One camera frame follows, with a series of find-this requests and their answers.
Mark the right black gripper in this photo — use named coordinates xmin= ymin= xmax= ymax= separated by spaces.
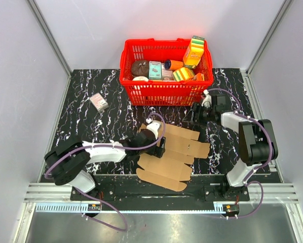
xmin=182 ymin=102 xmax=215 ymax=127

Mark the brown cardboard box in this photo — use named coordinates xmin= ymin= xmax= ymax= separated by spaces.
xmin=136 ymin=124 xmax=210 ymax=192

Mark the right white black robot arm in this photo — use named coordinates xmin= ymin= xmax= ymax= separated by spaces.
xmin=182 ymin=92 xmax=278 ymax=201

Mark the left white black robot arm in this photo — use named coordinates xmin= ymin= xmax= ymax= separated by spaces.
xmin=44 ymin=128 xmax=166 ymax=200

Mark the small orange box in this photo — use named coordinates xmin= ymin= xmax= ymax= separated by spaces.
xmin=192 ymin=72 xmax=205 ymax=82

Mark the teal small box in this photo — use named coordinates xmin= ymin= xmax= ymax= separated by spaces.
xmin=148 ymin=61 xmax=162 ymax=80

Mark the small pink card box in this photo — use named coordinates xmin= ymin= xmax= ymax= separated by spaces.
xmin=89 ymin=93 xmax=109 ymax=112

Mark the red plastic shopping basket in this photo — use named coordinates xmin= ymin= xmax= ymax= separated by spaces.
xmin=119 ymin=38 xmax=214 ymax=106

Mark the yellow green sponge pack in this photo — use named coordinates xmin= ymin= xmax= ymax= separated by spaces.
xmin=172 ymin=67 xmax=195 ymax=82

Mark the pink white packet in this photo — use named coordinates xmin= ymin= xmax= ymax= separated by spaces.
xmin=161 ymin=63 xmax=174 ymax=81

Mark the orange blue capped bottle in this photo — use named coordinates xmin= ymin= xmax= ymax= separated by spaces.
xmin=164 ymin=59 xmax=184 ymax=71

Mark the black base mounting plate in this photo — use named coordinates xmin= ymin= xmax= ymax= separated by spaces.
xmin=70 ymin=174 xmax=250 ymax=203

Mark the white round container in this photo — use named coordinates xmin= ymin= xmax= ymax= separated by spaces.
xmin=132 ymin=76 xmax=149 ymax=82

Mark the tall orange sponge pack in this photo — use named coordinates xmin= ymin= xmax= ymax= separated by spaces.
xmin=183 ymin=36 xmax=205 ymax=69

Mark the brown round bun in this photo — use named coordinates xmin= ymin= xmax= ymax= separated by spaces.
xmin=131 ymin=60 xmax=149 ymax=77

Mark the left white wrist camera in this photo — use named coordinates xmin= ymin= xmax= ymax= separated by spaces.
xmin=146 ymin=118 xmax=163 ymax=139

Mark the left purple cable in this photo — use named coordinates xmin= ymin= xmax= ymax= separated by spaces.
xmin=44 ymin=112 xmax=166 ymax=232

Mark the purple cable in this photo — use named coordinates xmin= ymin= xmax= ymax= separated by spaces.
xmin=207 ymin=88 xmax=273 ymax=219
xmin=44 ymin=112 xmax=166 ymax=232

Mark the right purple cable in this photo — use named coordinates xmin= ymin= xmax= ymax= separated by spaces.
xmin=207 ymin=88 xmax=273 ymax=219

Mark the aluminium front rail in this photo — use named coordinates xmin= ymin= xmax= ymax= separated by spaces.
xmin=24 ymin=183 xmax=299 ymax=214

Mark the right aluminium corner post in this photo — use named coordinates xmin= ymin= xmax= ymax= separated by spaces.
xmin=245 ymin=0 xmax=294 ymax=75

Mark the aluminium corner post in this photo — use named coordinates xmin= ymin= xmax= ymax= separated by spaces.
xmin=26 ymin=0 xmax=72 ymax=77
xmin=245 ymin=0 xmax=294 ymax=75

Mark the left aluminium corner post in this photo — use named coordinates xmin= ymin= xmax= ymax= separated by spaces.
xmin=26 ymin=0 xmax=72 ymax=77

